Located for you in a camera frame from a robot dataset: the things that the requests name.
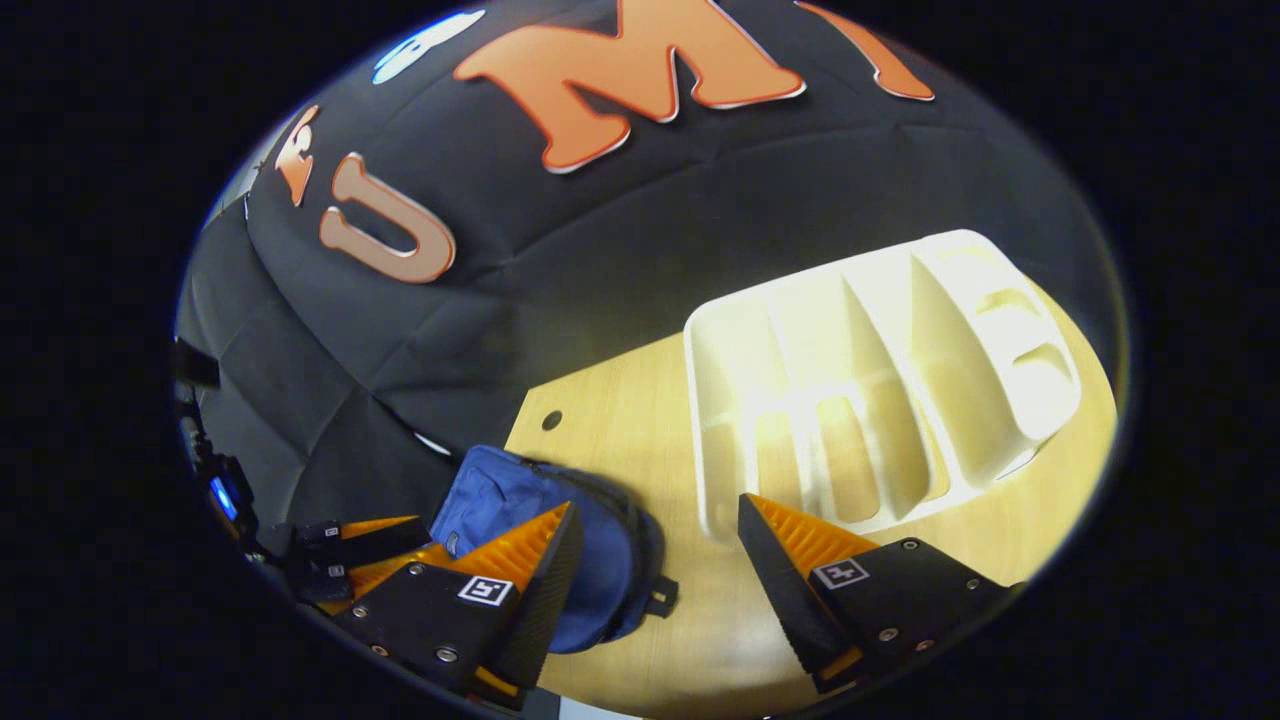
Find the blue schoolbag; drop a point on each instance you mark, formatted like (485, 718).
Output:
(500, 500)

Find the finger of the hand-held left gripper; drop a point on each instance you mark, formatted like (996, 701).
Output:
(370, 545)
(380, 575)

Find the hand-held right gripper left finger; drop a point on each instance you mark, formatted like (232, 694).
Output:
(545, 600)

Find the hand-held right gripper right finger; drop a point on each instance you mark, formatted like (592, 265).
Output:
(785, 600)

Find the white plastic bookshelf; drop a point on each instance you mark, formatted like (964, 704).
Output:
(880, 330)

